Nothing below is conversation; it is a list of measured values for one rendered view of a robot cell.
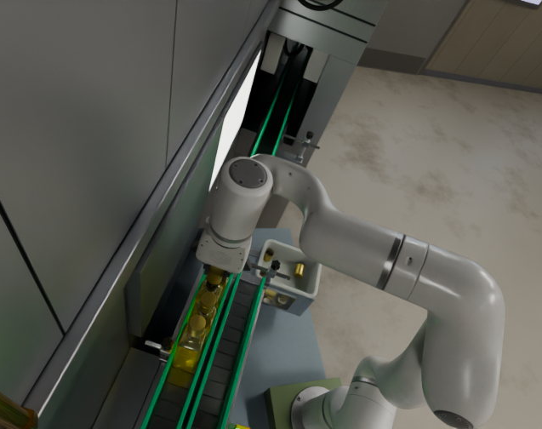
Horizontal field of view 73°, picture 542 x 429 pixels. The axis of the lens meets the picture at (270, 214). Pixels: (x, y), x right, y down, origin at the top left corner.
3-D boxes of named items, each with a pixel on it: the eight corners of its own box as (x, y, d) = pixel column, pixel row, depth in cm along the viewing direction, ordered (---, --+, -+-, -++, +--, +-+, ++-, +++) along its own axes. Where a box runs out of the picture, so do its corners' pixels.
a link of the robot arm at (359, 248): (419, 194, 59) (253, 139, 68) (393, 265, 49) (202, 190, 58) (402, 231, 66) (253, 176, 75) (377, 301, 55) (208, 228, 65)
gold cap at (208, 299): (202, 296, 85) (203, 288, 82) (216, 301, 85) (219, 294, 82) (196, 311, 83) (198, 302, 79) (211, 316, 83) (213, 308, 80)
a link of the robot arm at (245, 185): (228, 192, 71) (200, 224, 65) (242, 143, 61) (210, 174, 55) (265, 215, 70) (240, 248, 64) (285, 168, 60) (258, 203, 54)
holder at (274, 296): (242, 254, 147) (251, 234, 135) (307, 277, 148) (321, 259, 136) (230, 293, 136) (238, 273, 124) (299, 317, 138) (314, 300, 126)
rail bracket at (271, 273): (235, 266, 118) (243, 247, 109) (284, 284, 120) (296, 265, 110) (232, 275, 117) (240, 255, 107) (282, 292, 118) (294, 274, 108)
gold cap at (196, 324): (204, 335, 80) (207, 328, 77) (188, 339, 79) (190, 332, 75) (202, 320, 82) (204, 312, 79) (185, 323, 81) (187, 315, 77)
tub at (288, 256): (260, 248, 141) (265, 236, 134) (315, 268, 142) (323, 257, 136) (248, 288, 130) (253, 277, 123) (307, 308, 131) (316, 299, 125)
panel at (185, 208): (236, 119, 146) (255, 38, 120) (242, 122, 147) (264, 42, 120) (129, 334, 89) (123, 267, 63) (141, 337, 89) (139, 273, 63)
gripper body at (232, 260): (197, 233, 67) (191, 263, 75) (250, 253, 67) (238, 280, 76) (212, 203, 71) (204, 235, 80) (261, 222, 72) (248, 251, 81)
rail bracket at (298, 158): (271, 158, 167) (287, 120, 150) (306, 171, 168) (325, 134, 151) (269, 165, 164) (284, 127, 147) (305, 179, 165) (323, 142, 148)
